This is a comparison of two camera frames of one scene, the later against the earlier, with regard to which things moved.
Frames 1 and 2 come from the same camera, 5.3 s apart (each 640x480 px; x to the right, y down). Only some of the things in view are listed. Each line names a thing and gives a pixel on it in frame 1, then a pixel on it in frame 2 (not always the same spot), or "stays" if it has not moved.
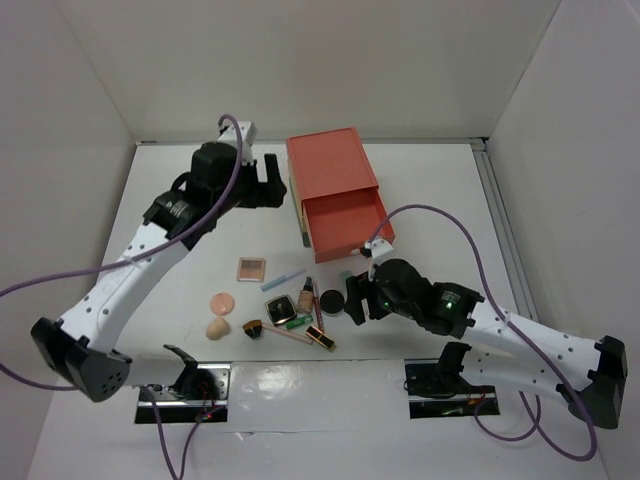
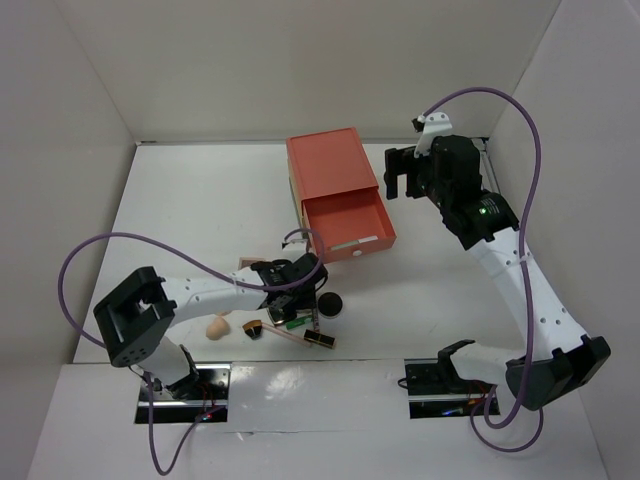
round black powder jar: (332, 302) stays
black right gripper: (357, 288) → (401, 161)
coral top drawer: (341, 224) stays
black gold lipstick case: (320, 337) stays
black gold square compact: (281, 309) stays
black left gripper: (264, 195) → (304, 301)
